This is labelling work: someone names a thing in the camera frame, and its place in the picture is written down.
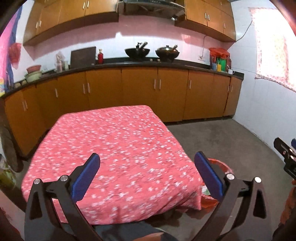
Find red bottle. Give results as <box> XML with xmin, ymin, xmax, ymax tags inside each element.
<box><xmin>97</xmin><ymin>49</ymin><xmax>104</xmax><ymax>64</ymax></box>

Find range hood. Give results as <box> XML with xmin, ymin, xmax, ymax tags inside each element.
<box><xmin>118</xmin><ymin>0</ymin><xmax>185</xmax><ymax>21</ymax></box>

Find upper wooden cabinets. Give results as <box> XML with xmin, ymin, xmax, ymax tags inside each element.
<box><xmin>23</xmin><ymin>1</ymin><xmax>236</xmax><ymax>46</ymax></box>

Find red bag with items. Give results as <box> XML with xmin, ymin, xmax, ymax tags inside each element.
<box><xmin>209</xmin><ymin>48</ymin><xmax>231</xmax><ymax>72</ymax></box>

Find black wok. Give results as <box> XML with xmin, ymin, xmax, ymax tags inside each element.
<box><xmin>156</xmin><ymin>45</ymin><xmax>180</xmax><ymax>62</ymax></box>
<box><xmin>125</xmin><ymin>42</ymin><xmax>150</xmax><ymax>60</ymax></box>

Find right hand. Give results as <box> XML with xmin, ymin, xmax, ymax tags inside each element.
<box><xmin>273</xmin><ymin>180</ymin><xmax>295</xmax><ymax>240</ymax></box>

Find lower wooden cabinets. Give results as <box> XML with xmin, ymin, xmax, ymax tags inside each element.
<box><xmin>1</xmin><ymin>63</ymin><xmax>244</xmax><ymax>158</ymax></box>

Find hanging red bag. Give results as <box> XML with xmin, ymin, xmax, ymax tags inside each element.
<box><xmin>9</xmin><ymin>43</ymin><xmax>22</xmax><ymax>69</ymax></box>

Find right black wok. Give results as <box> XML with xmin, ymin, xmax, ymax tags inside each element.
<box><xmin>156</xmin><ymin>45</ymin><xmax>180</xmax><ymax>62</ymax></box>

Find clear bagged jars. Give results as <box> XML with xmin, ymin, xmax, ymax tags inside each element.
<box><xmin>55</xmin><ymin>51</ymin><xmax>69</xmax><ymax>72</ymax></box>

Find left black wok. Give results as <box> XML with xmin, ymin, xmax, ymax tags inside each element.
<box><xmin>125</xmin><ymin>42</ymin><xmax>150</xmax><ymax>60</ymax></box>

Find red floral tablecloth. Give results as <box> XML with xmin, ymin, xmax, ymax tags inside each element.
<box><xmin>21</xmin><ymin>105</ymin><xmax>202</xmax><ymax>225</ymax></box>

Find red bowl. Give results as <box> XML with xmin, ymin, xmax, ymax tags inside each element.
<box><xmin>27</xmin><ymin>65</ymin><xmax>41</xmax><ymax>73</ymax></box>

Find green basin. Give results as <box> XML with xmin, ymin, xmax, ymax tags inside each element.
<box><xmin>25</xmin><ymin>70</ymin><xmax>43</xmax><ymax>83</ymax></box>

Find wooden cabinets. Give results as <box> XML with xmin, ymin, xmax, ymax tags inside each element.
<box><xmin>23</xmin><ymin>1</ymin><xmax>236</xmax><ymax>46</ymax></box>
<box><xmin>1</xmin><ymin>63</ymin><xmax>244</xmax><ymax>158</ymax></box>

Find window curtain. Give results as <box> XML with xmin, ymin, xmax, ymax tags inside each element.
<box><xmin>249</xmin><ymin>8</ymin><xmax>295</xmax><ymax>91</ymax></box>

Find red lined trash bin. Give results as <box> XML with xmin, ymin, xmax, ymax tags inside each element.
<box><xmin>195</xmin><ymin>155</ymin><xmax>233</xmax><ymax>209</ymax></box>

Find dark cutting board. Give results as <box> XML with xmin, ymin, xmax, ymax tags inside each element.
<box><xmin>70</xmin><ymin>47</ymin><xmax>96</xmax><ymax>69</ymax></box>

